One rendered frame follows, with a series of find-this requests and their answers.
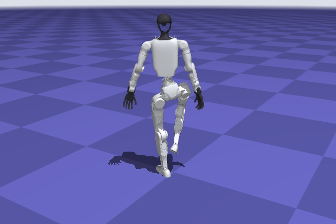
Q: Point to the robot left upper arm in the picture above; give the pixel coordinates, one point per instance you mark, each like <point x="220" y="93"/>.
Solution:
<point x="146" y="46"/>

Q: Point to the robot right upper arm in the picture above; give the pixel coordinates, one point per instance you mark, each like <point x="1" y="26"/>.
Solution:
<point x="183" y="45"/>

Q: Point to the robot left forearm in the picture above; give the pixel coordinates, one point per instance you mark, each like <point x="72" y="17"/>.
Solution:
<point x="134" y="79"/>

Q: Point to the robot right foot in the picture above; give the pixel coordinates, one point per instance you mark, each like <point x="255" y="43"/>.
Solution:
<point x="174" y="149"/>

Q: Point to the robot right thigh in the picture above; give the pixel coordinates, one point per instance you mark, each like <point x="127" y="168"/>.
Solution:
<point x="185" y="93"/>

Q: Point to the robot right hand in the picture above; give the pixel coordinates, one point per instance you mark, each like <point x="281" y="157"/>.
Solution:
<point x="199" y="98"/>

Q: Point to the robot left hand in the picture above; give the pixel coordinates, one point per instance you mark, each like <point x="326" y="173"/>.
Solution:
<point x="129" y="97"/>

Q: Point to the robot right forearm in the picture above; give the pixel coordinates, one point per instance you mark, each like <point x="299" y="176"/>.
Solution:
<point x="193" y="77"/>

